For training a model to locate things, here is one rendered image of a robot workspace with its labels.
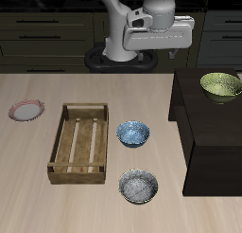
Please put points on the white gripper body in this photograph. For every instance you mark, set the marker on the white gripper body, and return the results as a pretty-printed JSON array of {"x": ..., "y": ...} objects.
[{"x": 157, "y": 39}]

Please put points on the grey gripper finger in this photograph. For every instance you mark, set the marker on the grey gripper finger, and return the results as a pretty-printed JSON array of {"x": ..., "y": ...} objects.
[
  {"x": 140, "y": 56},
  {"x": 173, "y": 54}
]

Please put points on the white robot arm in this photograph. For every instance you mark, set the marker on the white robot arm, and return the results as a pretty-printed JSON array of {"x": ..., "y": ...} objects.
[{"x": 118, "y": 28}]

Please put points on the green bowl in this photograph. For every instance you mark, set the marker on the green bowl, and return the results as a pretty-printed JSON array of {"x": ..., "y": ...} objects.
[{"x": 220, "y": 86}]

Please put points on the blue patterned bowl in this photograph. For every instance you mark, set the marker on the blue patterned bowl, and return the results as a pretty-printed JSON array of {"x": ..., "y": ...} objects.
[{"x": 133, "y": 134}]

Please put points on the wooden slat tray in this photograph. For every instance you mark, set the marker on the wooden slat tray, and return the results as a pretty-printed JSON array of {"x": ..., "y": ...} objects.
[{"x": 80, "y": 145}]

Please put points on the black bowl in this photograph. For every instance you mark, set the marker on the black bowl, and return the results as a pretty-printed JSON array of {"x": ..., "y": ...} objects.
[{"x": 138, "y": 186}]

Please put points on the dark wooden cabinet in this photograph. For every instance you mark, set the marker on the dark wooden cabinet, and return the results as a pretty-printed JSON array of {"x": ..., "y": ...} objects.
[{"x": 211, "y": 139}]

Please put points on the dark kitchen cupboards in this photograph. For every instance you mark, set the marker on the dark kitchen cupboards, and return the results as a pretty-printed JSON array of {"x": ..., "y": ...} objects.
[{"x": 47, "y": 38}]

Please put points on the pink rimmed white plate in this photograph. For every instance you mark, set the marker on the pink rimmed white plate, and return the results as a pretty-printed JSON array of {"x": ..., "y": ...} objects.
[{"x": 26, "y": 110}]

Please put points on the flat black base plate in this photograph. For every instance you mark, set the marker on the flat black base plate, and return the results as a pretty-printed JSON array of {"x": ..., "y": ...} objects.
[{"x": 94, "y": 61}]

